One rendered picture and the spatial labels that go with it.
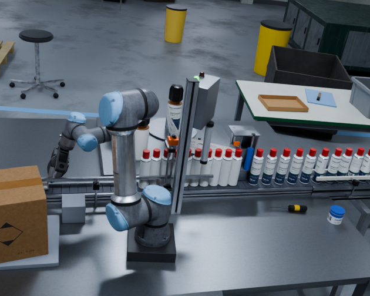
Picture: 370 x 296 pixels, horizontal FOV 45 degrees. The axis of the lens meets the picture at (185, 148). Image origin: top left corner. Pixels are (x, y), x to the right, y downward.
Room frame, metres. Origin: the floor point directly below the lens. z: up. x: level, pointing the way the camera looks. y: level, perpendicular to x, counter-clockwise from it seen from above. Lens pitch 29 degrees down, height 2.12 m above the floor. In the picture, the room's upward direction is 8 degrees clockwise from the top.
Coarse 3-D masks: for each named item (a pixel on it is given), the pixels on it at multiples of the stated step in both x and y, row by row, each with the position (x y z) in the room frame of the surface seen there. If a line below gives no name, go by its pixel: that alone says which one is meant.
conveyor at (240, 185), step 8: (56, 184) 1.73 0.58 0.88; (64, 184) 1.74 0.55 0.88; (72, 184) 1.75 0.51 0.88; (80, 184) 1.76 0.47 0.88; (88, 184) 1.77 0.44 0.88; (104, 184) 1.79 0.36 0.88; (112, 184) 1.80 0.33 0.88; (240, 184) 1.96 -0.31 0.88; (248, 184) 1.97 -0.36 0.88; (272, 184) 2.00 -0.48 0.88; (288, 184) 2.03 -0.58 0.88; (296, 184) 2.04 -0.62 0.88; (304, 184) 2.05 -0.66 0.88; (48, 192) 1.67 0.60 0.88; (56, 192) 1.67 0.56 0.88; (64, 192) 1.68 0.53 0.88; (72, 192) 1.69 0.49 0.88; (80, 192) 1.70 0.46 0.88; (88, 192) 1.71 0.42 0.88; (104, 192) 1.73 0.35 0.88; (112, 192) 1.74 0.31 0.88
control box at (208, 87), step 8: (200, 80) 1.79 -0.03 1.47; (208, 80) 1.80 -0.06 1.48; (216, 80) 1.82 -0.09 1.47; (200, 88) 1.71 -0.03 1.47; (208, 88) 1.72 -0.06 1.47; (216, 88) 1.82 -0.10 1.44; (200, 96) 1.71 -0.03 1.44; (208, 96) 1.73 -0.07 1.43; (216, 96) 1.84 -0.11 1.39; (200, 104) 1.71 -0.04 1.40; (208, 104) 1.75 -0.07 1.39; (200, 112) 1.71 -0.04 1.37; (208, 112) 1.77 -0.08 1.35; (200, 120) 1.71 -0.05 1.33; (208, 120) 1.79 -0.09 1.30; (200, 128) 1.70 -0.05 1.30
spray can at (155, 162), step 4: (156, 148) 1.85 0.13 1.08; (156, 152) 1.82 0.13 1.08; (152, 156) 1.84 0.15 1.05; (156, 156) 1.82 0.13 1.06; (152, 160) 1.82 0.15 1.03; (156, 160) 1.82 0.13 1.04; (160, 160) 1.83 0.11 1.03; (152, 164) 1.82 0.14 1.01; (156, 164) 1.82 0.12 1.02; (160, 164) 1.84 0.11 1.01; (152, 168) 1.82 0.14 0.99; (156, 168) 1.82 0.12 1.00; (152, 172) 1.82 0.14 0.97; (156, 172) 1.82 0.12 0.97; (152, 180) 1.82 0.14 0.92; (156, 180) 1.82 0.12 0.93; (152, 184) 1.82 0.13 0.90; (156, 184) 1.82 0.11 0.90
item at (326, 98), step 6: (306, 90) 3.74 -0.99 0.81; (312, 90) 3.77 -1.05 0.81; (318, 90) 3.79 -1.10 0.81; (306, 96) 3.62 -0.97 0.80; (312, 96) 3.62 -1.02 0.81; (324, 96) 3.66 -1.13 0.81; (330, 96) 3.68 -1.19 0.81; (312, 102) 3.48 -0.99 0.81; (318, 102) 3.50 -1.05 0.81; (324, 102) 3.52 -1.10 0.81; (330, 102) 3.54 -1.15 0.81
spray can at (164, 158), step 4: (164, 152) 1.84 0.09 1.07; (164, 156) 1.84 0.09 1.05; (164, 160) 1.83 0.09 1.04; (164, 164) 1.83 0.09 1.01; (160, 168) 1.85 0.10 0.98; (164, 168) 1.83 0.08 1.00; (160, 172) 1.84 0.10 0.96; (164, 172) 1.83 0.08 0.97; (168, 172) 1.84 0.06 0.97; (160, 180) 1.84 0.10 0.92; (168, 180) 1.84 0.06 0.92; (160, 184) 1.83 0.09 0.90
